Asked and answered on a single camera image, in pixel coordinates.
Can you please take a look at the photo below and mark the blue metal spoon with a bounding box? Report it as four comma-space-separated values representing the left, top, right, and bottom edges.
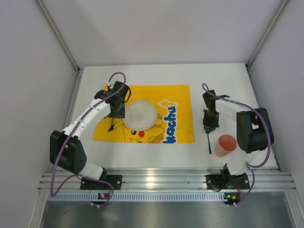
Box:
206, 132, 212, 155

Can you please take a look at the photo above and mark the right aluminium frame post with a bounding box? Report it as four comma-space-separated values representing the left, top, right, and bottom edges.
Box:
246, 0, 290, 70

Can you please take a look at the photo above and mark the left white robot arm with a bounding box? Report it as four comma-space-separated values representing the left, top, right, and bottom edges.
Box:
50, 81, 131, 180

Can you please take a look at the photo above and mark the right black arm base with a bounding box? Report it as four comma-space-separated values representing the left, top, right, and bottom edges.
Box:
206, 164, 250, 192

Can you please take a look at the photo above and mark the left aluminium frame post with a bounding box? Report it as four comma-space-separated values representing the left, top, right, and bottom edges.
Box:
34, 0, 80, 72

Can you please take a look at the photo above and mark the pink plastic cup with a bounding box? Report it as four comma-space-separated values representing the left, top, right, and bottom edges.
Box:
214, 134, 238, 158

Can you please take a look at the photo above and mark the blue metal fork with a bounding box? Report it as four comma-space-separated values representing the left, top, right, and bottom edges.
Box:
108, 118, 114, 132

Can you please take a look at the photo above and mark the aluminium frame post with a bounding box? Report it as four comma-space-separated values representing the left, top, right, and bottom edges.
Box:
34, 0, 80, 72
246, 0, 290, 70

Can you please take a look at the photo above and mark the cream round plate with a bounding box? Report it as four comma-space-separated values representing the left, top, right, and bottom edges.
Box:
123, 100, 158, 131

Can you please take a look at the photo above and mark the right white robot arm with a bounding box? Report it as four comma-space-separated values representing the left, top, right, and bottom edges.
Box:
202, 89, 274, 175

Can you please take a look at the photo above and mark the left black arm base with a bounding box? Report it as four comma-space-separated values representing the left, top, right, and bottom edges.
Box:
80, 175, 123, 190

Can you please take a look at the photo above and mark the aluminium mounting rail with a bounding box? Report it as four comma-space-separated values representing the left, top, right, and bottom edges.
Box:
38, 169, 296, 204

